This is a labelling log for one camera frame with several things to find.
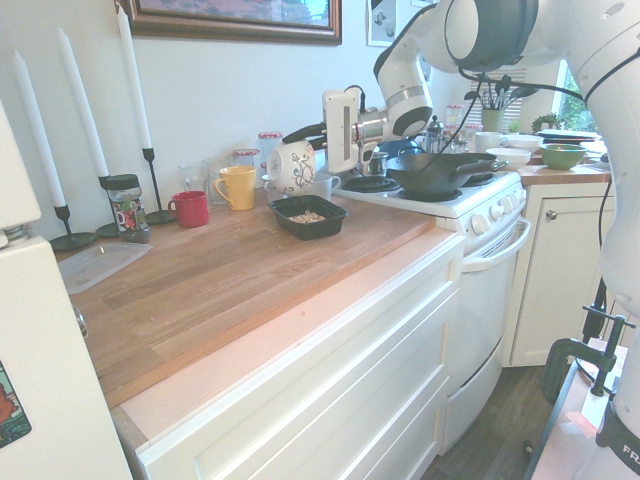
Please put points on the green metal clamp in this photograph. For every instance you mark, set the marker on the green metal clamp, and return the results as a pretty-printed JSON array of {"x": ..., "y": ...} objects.
[{"x": 557, "y": 360}]

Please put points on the blue kettle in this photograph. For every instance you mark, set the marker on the blue kettle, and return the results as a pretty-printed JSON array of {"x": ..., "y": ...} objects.
[{"x": 400, "y": 147}]

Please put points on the short jar with checkered lid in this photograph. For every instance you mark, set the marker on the short jar with checkered lid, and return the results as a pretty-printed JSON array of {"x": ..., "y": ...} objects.
[{"x": 246, "y": 157}]

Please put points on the white bowl with swirl pattern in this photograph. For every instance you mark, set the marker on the white bowl with swirl pattern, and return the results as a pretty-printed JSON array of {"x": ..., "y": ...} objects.
[{"x": 290, "y": 170}]

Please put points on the tall jar with checkered lid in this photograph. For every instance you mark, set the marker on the tall jar with checkered lid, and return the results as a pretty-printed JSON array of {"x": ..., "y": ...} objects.
[{"x": 270, "y": 142}]

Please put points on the small green plant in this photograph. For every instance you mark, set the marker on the small green plant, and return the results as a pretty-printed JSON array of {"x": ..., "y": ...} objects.
[{"x": 545, "y": 122}]

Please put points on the white drawer cabinet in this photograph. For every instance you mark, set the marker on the white drawer cabinet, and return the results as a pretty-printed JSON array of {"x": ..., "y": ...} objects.
[{"x": 325, "y": 390}]

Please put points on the spice jar with black lid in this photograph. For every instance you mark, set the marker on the spice jar with black lid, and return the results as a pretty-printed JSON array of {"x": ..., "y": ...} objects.
[{"x": 129, "y": 210}]

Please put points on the brown cereal pieces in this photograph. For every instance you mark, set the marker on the brown cereal pieces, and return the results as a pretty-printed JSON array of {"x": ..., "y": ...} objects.
[{"x": 306, "y": 217}]

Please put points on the clear glass mug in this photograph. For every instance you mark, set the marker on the clear glass mug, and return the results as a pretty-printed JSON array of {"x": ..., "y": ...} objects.
[{"x": 214, "y": 180}]

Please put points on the colourful fridge magnet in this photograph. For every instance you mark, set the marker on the colourful fridge magnet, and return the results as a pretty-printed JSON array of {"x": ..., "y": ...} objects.
[{"x": 12, "y": 407}]

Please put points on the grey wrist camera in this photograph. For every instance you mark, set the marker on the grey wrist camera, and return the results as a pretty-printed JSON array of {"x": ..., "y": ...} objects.
[{"x": 370, "y": 152}]

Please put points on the short white taper candle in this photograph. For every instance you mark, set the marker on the short white taper candle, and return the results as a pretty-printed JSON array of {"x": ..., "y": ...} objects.
[{"x": 39, "y": 130}]

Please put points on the white mug by window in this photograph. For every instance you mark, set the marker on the white mug by window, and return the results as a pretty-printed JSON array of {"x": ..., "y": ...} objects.
[{"x": 487, "y": 142}]

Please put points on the spice jar with red lid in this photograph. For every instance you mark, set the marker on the spice jar with red lid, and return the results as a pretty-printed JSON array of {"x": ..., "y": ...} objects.
[{"x": 455, "y": 115}]

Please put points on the medium black candle holder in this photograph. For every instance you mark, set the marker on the medium black candle holder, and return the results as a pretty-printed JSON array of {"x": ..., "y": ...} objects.
[{"x": 107, "y": 231}]

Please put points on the red mug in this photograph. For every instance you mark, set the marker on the red mug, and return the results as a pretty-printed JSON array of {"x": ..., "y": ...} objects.
[{"x": 192, "y": 210}]

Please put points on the black plastic food container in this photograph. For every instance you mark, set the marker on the black plastic food container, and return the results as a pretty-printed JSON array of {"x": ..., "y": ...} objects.
[{"x": 310, "y": 227}]

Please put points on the yellow mug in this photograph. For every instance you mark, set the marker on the yellow mug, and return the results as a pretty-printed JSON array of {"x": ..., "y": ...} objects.
[{"x": 240, "y": 187}]

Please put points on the white refrigerator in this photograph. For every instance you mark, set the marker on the white refrigerator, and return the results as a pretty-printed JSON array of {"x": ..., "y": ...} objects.
[{"x": 45, "y": 360}]

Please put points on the white stove with oven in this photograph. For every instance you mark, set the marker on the white stove with oven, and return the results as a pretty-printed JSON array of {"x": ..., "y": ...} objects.
[{"x": 485, "y": 280}]

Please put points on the pale green utensil holder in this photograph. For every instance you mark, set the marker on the pale green utensil holder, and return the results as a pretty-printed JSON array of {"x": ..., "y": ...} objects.
[{"x": 492, "y": 121}]

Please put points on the clear drinking glass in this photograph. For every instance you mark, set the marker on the clear drinking glass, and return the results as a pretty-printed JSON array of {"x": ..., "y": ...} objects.
[{"x": 191, "y": 179}]

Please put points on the short black candle holder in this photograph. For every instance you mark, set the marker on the short black candle holder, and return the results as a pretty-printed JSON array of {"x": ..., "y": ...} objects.
[{"x": 70, "y": 241}]

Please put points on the green bowl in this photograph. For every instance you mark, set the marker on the green bowl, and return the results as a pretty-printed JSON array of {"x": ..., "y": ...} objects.
[{"x": 562, "y": 157}]

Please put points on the dark wood framed painting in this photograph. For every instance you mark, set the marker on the dark wood framed painting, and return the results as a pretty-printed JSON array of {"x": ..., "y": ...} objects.
[{"x": 230, "y": 20}]

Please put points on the black wok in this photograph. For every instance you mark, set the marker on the black wok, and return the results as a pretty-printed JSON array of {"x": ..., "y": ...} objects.
[{"x": 430, "y": 175}]

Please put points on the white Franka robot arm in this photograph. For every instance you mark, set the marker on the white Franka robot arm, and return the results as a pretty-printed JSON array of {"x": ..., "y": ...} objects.
[{"x": 500, "y": 30}]

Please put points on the medium white taper candle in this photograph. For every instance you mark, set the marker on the medium white taper candle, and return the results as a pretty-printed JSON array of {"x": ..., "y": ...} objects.
[{"x": 82, "y": 100}]

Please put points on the white framed wall picture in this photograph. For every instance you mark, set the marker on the white framed wall picture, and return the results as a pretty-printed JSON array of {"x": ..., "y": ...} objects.
[{"x": 382, "y": 25}]

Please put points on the tall black candle holder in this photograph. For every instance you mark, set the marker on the tall black candle holder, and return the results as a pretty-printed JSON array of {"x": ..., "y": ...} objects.
[{"x": 156, "y": 190}]

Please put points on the clear plastic container lid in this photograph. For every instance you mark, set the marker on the clear plastic container lid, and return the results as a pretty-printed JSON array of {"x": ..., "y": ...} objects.
[{"x": 97, "y": 262}]

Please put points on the wooden window blind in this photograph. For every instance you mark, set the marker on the wooden window blind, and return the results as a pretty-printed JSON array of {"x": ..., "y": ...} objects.
[{"x": 515, "y": 107}]

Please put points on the white serving bowl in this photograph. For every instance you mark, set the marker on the white serving bowl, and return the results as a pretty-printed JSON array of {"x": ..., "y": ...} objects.
[{"x": 507, "y": 156}]

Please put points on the white cabinet with knob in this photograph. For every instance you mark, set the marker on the white cabinet with knob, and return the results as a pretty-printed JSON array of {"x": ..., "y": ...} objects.
[{"x": 560, "y": 280}]

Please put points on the black camera stand pole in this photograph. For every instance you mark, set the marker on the black camera stand pole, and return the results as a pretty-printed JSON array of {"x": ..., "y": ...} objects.
[{"x": 597, "y": 310}]

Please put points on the wide white mug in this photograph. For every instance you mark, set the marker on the wide white mug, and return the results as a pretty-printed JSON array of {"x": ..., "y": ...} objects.
[{"x": 327, "y": 187}]

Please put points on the tall white taper candle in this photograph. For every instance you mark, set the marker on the tall white taper candle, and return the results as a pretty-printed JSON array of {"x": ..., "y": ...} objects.
[{"x": 134, "y": 80}]

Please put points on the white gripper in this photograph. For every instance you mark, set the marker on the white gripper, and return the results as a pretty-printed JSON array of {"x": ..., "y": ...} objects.
[{"x": 340, "y": 132}]

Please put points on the glass french press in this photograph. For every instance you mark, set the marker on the glass french press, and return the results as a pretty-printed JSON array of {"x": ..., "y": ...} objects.
[{"x": 434, "y": 137}]

